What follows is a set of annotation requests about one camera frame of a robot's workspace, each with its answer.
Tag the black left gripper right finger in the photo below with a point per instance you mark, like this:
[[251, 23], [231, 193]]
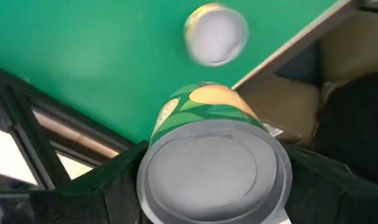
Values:
[[332, 199]]

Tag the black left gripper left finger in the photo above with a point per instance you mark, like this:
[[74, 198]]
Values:
[[92, 199]]

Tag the green mango label tin can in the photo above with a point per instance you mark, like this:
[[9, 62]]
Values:
[[207, 174]]

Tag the black bag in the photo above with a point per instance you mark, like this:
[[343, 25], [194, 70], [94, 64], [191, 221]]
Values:
[[357, 130]]

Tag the brown cardboard box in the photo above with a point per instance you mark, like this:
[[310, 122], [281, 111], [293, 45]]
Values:
[[353, 43], [282, 105]]

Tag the yellow label tin can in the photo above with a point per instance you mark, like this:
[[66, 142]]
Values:
[[217, 37]]

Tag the black aluminium table frame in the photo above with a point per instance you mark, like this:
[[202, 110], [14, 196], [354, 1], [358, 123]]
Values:
[[21, 93]]

